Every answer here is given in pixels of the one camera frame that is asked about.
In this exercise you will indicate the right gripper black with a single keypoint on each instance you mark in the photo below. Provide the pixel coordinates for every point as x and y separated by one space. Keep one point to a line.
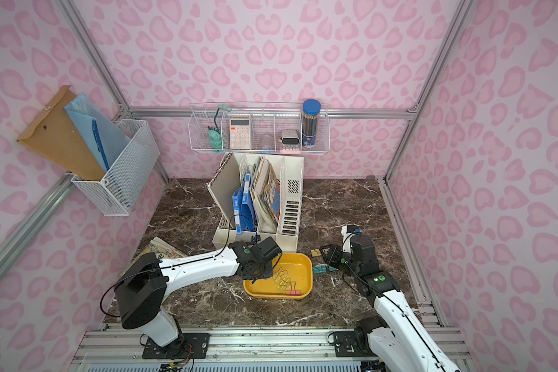
334 256

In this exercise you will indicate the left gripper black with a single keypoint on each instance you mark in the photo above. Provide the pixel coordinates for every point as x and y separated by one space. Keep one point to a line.
264 266

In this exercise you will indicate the yellow plastic storage box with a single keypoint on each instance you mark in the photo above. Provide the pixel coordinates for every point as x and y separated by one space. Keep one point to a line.
293 272

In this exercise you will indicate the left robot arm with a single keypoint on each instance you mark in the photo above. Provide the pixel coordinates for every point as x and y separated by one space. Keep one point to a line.
141 291

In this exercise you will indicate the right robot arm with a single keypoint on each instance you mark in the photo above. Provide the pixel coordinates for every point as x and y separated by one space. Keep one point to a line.
395 334

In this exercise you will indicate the teal binder clip lower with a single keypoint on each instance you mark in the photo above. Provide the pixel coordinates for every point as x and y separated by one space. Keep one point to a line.
322 269

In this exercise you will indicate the blue binder folder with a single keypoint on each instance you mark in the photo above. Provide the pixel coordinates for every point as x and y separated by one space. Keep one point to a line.
243 208

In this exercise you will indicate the white desktop file organizer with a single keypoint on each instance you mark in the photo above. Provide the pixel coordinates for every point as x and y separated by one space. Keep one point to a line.
289 171

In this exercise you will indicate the books in organizer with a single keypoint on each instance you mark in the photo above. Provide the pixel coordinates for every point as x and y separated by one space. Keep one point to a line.
266 196

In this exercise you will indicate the grey spiral notebook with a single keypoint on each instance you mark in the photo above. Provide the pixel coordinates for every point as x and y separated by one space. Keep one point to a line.
224 183

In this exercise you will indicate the illustrated children's book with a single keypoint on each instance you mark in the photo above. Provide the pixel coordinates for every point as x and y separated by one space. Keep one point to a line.
162 249

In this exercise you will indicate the clear glass jar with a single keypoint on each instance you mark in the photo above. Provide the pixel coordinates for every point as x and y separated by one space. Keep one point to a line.
266 143

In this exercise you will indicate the white digital clock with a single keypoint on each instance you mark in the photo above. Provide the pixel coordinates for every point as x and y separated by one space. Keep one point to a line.
290 141

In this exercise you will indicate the pink white calculator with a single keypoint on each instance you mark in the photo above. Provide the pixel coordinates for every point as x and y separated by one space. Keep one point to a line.
239 134

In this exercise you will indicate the green desk lamp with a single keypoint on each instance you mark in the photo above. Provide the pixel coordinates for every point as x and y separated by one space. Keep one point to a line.
214 132

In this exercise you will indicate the blue lid pencil tube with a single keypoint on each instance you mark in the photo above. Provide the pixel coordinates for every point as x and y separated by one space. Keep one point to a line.
311 110

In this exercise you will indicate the light blue document folder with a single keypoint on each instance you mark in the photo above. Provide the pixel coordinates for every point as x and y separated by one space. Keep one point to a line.
103 138

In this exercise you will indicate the brown kraft envelope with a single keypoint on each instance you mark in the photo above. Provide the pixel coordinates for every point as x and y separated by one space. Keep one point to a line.
53 136

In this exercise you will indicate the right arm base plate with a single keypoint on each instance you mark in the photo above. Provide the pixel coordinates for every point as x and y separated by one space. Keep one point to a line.
348 344

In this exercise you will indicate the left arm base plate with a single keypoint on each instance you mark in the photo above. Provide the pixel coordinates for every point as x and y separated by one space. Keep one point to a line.
194 344

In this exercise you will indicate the clear wall shelf organizer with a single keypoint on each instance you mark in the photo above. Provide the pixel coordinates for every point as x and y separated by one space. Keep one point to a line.
264 117

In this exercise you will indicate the white mesh wall basket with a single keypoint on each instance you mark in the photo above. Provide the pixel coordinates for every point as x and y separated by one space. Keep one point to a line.
118 191

